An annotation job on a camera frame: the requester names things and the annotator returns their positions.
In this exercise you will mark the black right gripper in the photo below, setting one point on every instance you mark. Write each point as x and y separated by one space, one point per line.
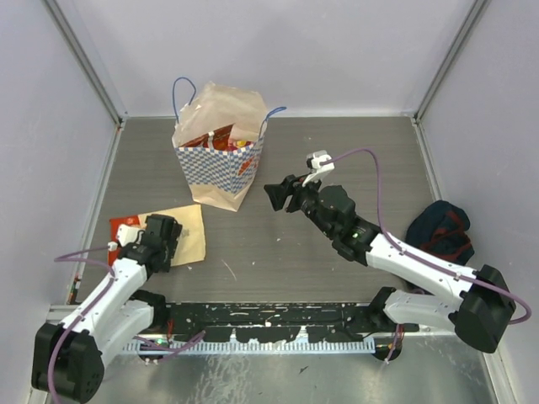
278 193

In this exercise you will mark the cream red cassava chips bag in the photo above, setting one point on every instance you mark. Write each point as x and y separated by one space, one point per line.
191 244

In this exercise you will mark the aluminium front rail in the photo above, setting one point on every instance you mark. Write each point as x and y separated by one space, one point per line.
298 346

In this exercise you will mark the red Doritos bag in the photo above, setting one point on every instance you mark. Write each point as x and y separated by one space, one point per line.
217 139

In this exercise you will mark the right aluminium corner post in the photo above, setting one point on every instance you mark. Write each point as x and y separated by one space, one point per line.
464 31

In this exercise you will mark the colourful candy bag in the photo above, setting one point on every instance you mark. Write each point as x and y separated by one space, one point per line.
240 143

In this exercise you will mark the blue checkered paper bag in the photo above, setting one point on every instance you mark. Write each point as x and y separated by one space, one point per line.
218 178

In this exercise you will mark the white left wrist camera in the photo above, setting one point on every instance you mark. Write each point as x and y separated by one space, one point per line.
124 236

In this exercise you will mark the aluminium corner post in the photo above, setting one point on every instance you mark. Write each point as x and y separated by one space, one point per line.
464 31
80 54

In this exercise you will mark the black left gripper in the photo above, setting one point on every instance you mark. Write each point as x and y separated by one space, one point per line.
172 245

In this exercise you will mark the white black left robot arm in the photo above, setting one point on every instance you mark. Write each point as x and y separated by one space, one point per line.
70 357

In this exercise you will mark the left aluminium corner post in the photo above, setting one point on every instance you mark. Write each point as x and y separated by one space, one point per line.
80 54

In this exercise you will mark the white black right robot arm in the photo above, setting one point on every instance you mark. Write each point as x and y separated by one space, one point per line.
474 304

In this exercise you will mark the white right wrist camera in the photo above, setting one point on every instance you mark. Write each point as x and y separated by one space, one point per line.
320 165

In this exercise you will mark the dark blue red cloth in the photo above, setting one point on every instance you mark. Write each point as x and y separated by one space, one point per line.
441 230

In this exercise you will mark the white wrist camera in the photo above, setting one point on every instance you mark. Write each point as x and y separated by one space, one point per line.
320 165
124 236

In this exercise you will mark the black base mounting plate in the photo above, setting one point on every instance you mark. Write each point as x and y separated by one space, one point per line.
271 322

